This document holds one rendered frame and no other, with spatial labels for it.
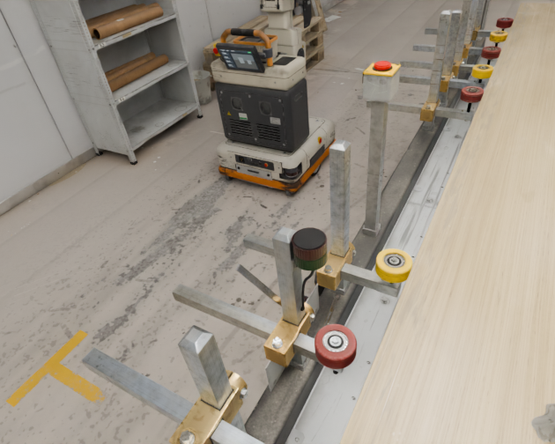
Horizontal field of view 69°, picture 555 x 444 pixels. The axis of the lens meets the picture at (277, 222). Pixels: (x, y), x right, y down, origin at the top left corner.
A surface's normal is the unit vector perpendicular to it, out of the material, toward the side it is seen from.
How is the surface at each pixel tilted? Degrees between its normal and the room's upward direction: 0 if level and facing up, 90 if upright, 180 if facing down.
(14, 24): 90
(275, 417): 0
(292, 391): 0
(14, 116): 90
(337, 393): 0
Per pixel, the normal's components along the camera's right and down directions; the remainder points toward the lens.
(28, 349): -0.10, -0.77
